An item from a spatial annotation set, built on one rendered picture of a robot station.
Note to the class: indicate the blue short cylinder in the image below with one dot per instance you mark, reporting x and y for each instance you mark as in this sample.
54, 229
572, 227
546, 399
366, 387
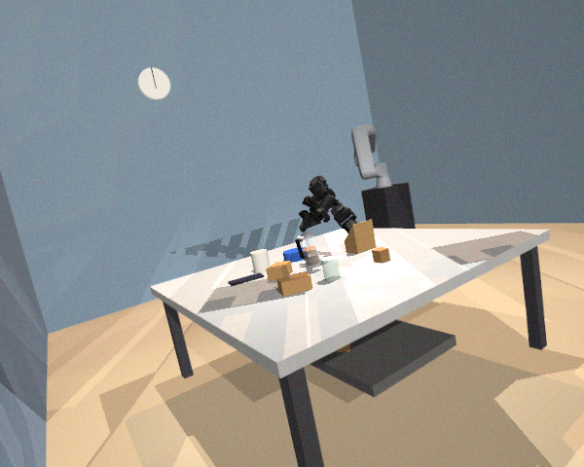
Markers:
292, 255

